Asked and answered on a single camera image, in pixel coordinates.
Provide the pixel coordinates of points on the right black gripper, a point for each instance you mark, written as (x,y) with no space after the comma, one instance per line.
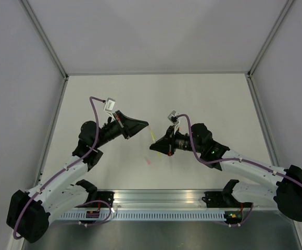
(166,145)

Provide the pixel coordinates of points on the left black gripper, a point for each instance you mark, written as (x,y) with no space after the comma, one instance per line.
(131,126)

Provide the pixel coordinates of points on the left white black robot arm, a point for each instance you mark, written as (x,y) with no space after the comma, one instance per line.
(31,212)

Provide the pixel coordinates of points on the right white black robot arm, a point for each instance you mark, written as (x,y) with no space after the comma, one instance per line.
(272,186)

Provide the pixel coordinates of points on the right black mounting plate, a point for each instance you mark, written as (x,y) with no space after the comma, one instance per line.
(214,199)

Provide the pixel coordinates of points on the black mounting plate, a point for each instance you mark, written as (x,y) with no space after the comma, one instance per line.
(214,199)
(106,196)

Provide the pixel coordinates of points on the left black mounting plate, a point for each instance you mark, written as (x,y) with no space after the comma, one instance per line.
(106,196)

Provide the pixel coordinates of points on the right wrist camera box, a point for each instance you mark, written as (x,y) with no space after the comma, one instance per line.
(173,117)

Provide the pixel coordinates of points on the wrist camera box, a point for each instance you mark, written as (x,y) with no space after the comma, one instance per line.
(173,117)
(109,105)

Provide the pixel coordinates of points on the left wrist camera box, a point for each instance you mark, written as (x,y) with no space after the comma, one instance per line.
(109,105)

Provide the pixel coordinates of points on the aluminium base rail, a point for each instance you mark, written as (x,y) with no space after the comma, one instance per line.
(161,199)

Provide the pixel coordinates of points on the white slotted cable duct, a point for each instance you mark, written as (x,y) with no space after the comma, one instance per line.
(139,215)

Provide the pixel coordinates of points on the right aluminium frame post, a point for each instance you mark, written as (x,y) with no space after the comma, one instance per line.
(271,35)

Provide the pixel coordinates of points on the aluminium frame post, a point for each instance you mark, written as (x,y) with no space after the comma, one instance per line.
(271,35)
(28,9)

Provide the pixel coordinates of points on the left aluminium frame post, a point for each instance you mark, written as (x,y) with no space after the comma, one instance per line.
(28,9)

